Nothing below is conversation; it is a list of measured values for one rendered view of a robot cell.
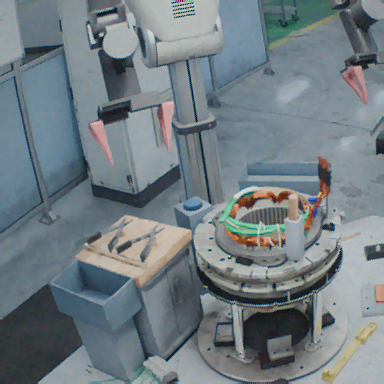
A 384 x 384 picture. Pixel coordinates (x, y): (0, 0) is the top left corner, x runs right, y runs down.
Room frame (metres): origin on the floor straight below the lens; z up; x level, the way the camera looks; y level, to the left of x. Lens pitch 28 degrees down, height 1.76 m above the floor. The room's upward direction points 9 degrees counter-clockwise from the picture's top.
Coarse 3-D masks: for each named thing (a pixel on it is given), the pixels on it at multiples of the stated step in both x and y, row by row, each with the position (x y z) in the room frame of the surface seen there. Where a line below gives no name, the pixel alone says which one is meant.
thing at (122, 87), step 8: (112, 72) 0.93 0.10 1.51; (128, 72) 0.93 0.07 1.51; (136, 72) 0.95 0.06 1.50; (104, 80) 0.94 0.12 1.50; (112, 80) 0.92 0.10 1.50; (120, 80) 0.92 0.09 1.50; (128, 80) 0.92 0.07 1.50; (136, 80) 0.93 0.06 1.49; (112, 88) 0.92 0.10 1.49; (120, 88) 0.91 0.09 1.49; (128, 88) 0.91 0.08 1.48; (136, 88) 0.92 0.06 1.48; (112, 96) 0.91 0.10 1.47; (120, 96) 0.90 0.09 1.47; (128, 96) 0.90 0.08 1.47; (136, 96) 0.90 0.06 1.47; (104, 104) 0.89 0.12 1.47; (112, 104) 0.89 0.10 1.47; (120, 104) 0.90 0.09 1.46; (128, 104) 0.90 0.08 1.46
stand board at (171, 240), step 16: (128, 224) 1.20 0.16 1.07; (144, 224) 1.19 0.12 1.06; (160, 224) 1.18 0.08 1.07; (144, 240) 1.12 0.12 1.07; (160, 240) 1.11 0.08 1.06; (176, 240) 1.10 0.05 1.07; (80, 256) 1.09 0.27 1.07; (96, 256) 1.08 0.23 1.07; (128, 256) 1.06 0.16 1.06; (160, 256) 1.04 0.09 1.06; (128, 272) 1.00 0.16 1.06; (144, 272) 0.99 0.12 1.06
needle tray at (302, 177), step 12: (252, 168) 1.42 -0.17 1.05; (264, 168) 1.41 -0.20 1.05; (276, 168) 1.40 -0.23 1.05; (288, 168) 1.39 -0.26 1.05; (300, 168) 1.37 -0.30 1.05; (312, 168) 1.36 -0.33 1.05; (240, 180) 1.33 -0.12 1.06; (252, 180) 1.31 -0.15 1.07; (264, 180) 1.30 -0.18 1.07; (276, 180) 1.29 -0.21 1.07; (288, 180) 1.28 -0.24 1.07; (300, 180) 1.35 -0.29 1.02; (312, 180) 1.34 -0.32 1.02; (300, 192) 1.27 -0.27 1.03; (312, 192) 1.26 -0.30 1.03
